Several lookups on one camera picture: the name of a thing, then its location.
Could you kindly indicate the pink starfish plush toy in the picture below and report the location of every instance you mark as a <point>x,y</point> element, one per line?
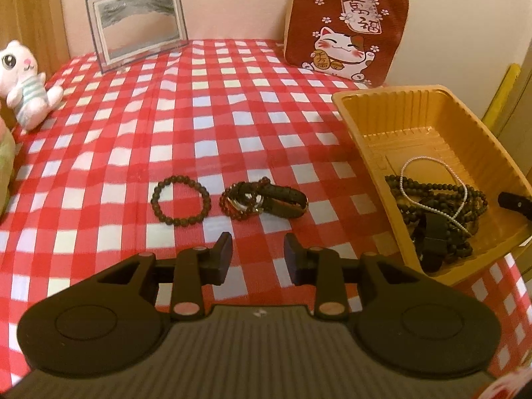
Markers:
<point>7,154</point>

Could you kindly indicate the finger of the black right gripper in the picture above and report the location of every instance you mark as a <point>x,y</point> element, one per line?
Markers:
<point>516,203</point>

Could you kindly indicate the yellow plastic tray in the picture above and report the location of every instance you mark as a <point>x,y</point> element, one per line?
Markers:
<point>428,134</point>

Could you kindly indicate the silver framed sand picture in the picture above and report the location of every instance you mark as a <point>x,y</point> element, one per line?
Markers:
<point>126,31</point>

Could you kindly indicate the white bunny plush toy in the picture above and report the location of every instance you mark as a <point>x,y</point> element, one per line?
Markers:
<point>23,87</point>

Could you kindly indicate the red lucky cat cushion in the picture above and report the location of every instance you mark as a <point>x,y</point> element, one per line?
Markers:
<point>353,39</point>

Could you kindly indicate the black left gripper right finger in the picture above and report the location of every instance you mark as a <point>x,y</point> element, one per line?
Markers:
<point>321,268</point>

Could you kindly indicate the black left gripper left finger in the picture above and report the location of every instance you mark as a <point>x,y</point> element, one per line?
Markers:
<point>194,268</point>

